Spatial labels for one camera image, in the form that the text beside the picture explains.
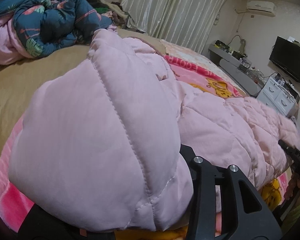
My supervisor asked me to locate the white air conditioner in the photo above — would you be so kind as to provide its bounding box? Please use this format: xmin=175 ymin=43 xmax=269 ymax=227
xmin=247 ymin=0 xmax=276 ymax=14

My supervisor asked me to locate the white striped curtain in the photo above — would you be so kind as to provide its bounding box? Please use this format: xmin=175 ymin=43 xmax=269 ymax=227
xmin=121 ymin=0 xmax=226 ymax=53

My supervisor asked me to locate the peach patterned blanket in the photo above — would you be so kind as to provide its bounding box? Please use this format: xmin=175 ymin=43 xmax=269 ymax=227
xmin=160 ymin=40 xmax=247 ymax=99

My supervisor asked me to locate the white drawer chest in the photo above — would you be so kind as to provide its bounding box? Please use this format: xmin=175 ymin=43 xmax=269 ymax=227
xmin=257 ymin=77 xmax=299 ymax=118

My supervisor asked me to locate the black television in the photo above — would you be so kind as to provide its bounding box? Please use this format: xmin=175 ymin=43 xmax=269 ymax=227
xmin=269 ymin=36 xmax=300 ymax=83

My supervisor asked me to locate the right hand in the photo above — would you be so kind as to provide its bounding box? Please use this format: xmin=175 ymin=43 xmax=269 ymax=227
xmin=284 ymin=172 xmax=300 ymax=200

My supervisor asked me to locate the blue floral duvet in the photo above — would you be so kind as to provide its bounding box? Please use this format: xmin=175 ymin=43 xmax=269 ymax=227
xmin=0 ymin=0 xmax=113 ymax=65

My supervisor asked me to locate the green right sleeve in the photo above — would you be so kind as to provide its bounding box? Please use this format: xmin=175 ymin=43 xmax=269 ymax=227
xmin=281 ymin=204 xmax=300 ymax=233

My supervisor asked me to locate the pile of clothes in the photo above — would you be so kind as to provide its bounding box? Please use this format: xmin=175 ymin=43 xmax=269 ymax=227
xmin=86 ymin=0 xmax=145 ymax=34

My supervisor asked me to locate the pink quilted jacket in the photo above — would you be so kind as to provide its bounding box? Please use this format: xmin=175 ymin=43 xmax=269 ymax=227
xmin=8 ymin=29 xmax=300 ymax=231

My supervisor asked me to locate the pink cartoon fleece blanket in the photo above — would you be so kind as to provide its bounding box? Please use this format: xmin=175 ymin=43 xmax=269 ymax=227
xmin=0 ymin=55 xmax=300 ymax=232

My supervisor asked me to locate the tan bed sheet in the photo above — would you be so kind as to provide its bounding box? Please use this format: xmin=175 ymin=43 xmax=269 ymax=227
xmin=0 ymin=29 xmax=180 ymax=191

